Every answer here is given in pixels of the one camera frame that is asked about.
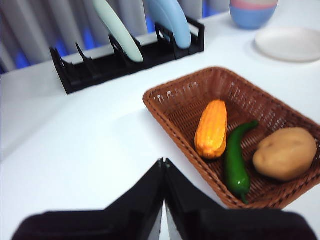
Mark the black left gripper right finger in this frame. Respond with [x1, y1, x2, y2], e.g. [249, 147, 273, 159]
[164, 157, 319, 240]

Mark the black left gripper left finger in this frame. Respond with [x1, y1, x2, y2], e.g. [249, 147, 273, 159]
[12, 158, 165, 240]

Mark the green cucumber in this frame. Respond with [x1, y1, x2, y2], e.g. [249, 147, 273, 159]
[223, 120, 260, 205]

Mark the tan potato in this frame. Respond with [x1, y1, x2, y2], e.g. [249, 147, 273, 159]
[252, 127, 318, 182]

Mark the orange corn cob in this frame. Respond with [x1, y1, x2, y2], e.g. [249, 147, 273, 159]
[194, 99, 228, 160]

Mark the brown wicker basket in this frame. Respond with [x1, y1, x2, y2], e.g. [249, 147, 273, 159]
[142, 66, 320, 210]

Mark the black dish rack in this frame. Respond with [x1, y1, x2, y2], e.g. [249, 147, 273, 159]
[49, 16, 205, 95]

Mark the cream white plate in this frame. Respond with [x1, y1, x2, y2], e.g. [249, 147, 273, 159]
[254, 26, 320, 63]

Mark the pale green plate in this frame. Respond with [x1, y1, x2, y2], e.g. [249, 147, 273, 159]
[92, 0, 144, 63]

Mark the grey curtain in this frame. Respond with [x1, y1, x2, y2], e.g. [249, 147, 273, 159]
[0, 0, 232, 75]

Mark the blue bowl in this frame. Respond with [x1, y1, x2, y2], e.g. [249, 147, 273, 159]
[229, 3, 278, 30]

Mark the light blue plate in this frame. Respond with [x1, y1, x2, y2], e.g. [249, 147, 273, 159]
[144, 0, 192, 49]

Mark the pink bowl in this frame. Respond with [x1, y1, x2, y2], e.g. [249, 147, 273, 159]
[230, 0, 278, 11]

